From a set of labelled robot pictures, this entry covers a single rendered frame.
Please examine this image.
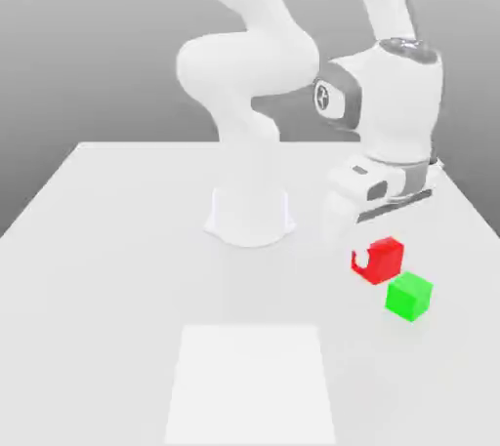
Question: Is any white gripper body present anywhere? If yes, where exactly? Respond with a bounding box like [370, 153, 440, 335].
[319, 187, 435, 249]

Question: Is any small red cube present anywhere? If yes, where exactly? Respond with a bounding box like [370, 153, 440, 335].
[350, 235, 405, 286]

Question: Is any small green cube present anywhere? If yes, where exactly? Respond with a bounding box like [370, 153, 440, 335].
[384, 270, 435, 323]

